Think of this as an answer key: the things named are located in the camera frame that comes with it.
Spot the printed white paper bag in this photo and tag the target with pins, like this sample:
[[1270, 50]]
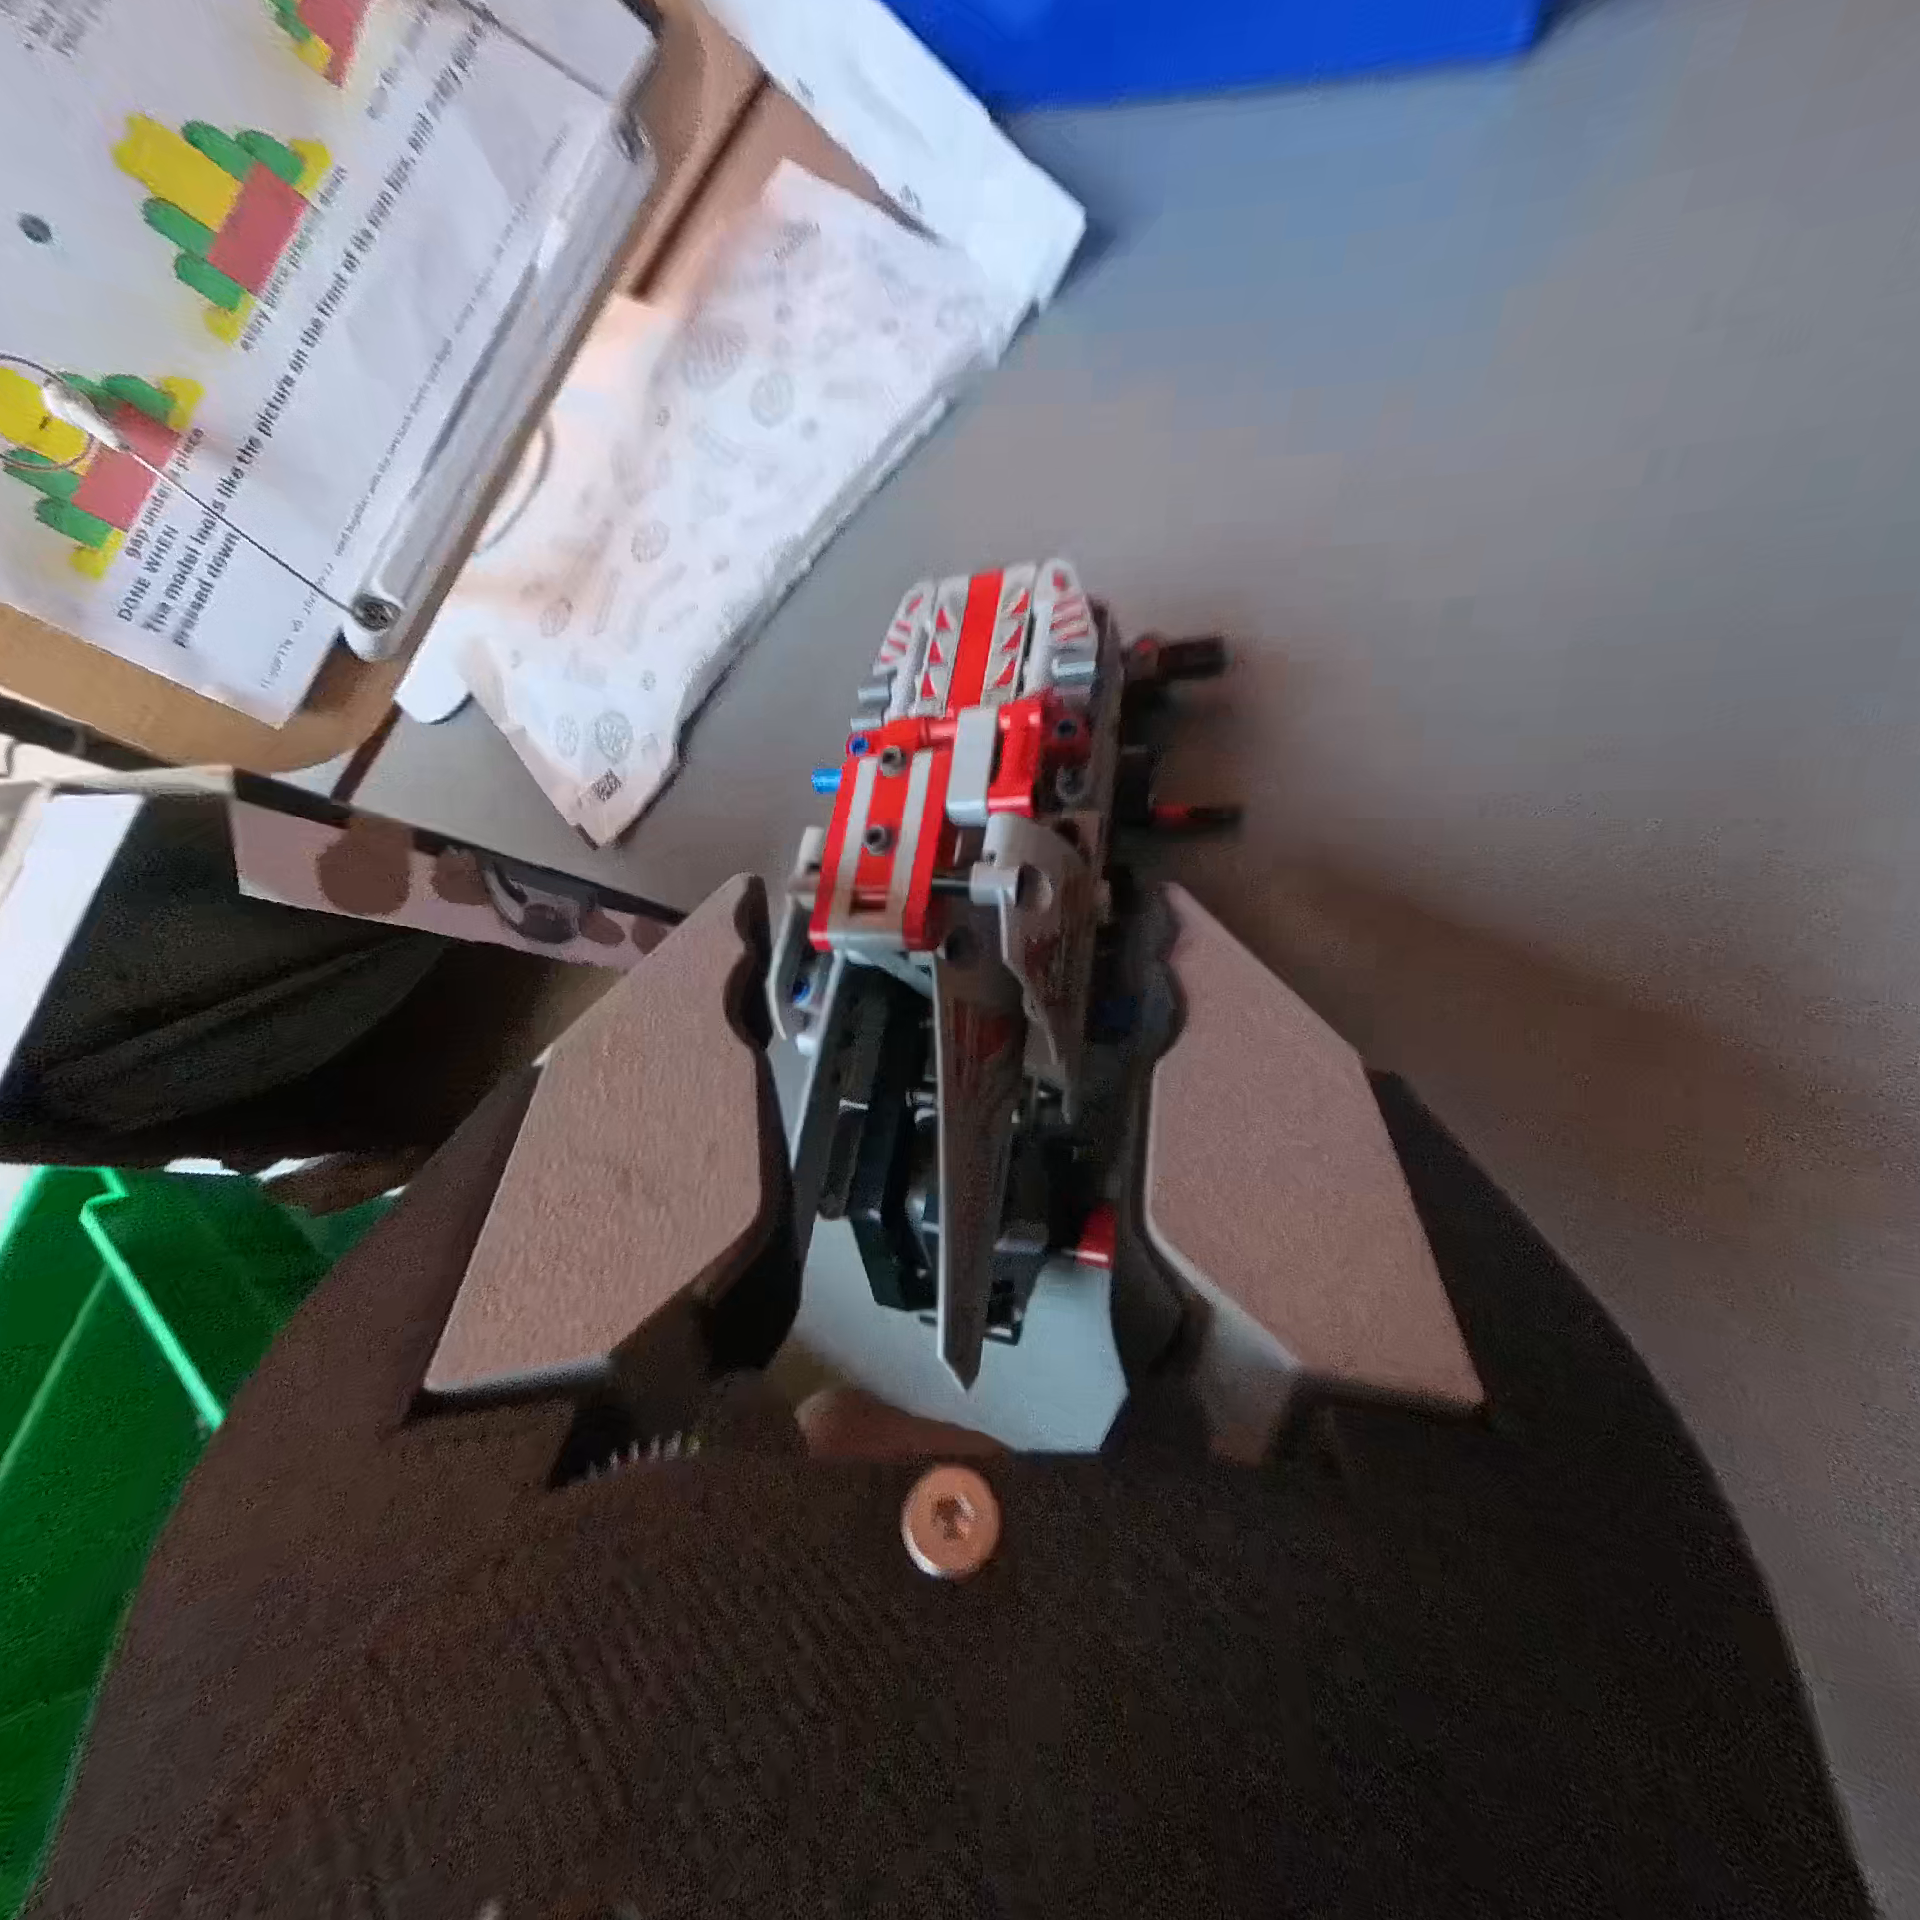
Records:
[[751, 451]]

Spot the printed instruction sheet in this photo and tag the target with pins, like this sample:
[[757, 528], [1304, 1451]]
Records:
[[225, 300]]

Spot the printed cardboard box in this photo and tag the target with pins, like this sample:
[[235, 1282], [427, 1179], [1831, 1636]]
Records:
[[374, 858]]

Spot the plain white paper bag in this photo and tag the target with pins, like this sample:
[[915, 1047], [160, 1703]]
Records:
[[961, 181]]

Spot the light wooden board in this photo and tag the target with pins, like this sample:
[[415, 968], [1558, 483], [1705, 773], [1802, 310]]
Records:
[[698, 194]]

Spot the blue plastic bin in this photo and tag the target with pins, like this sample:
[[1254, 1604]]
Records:
[[1200, 45]]

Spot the dark brown rounded board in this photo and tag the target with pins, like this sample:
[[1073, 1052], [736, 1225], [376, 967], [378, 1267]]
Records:
[[225, 1051]]

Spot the silver sheet holder bar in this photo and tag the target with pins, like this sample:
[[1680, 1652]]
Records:
[[494, 375]]

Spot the red and white lego model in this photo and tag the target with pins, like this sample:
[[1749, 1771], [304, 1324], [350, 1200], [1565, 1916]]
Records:
[[901, 841]]

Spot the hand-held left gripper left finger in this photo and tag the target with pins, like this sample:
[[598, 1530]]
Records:
[[631, 1184]]

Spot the green plastic bin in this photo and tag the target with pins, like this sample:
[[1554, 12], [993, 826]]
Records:
[[121, 1350]]

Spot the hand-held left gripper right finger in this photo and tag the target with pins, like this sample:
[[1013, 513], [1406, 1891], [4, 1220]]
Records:
[[1290, 1200]]

